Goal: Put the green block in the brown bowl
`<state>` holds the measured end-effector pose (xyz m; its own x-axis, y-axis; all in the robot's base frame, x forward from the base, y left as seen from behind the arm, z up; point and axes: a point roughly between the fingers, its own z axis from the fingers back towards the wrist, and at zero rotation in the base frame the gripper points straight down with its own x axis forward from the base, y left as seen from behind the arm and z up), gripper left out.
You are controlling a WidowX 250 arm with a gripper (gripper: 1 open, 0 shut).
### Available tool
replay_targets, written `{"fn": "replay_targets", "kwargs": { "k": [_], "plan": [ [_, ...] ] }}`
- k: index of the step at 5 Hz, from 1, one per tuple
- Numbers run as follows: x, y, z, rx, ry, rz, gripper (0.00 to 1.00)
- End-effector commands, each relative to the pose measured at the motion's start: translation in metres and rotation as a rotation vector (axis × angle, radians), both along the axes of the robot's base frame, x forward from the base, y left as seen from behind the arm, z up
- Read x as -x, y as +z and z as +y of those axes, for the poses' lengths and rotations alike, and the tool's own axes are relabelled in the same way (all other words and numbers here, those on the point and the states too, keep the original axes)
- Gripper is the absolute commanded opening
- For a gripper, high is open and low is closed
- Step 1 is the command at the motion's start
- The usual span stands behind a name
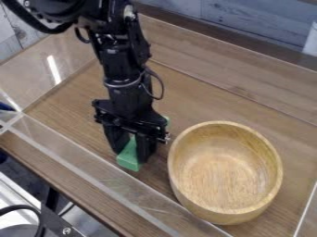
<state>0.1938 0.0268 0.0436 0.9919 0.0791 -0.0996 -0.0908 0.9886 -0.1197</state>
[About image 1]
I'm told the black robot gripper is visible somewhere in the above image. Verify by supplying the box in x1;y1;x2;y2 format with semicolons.
92;81;161;164

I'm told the green rectangular block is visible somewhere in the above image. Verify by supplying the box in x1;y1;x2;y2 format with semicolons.
116;116;169;171

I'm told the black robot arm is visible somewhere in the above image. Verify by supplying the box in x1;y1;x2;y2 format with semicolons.
1;0;168;164

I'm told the brown wooden bowl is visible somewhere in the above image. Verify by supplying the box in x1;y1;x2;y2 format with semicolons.
167;120;283;225

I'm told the black metal stand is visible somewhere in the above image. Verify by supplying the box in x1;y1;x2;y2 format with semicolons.
36;188;85;237

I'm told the clear acrylic front wall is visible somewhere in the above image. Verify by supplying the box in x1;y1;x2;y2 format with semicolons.
0;114;231;237

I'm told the black cable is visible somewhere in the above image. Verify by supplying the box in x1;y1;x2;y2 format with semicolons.
0;205;46;237

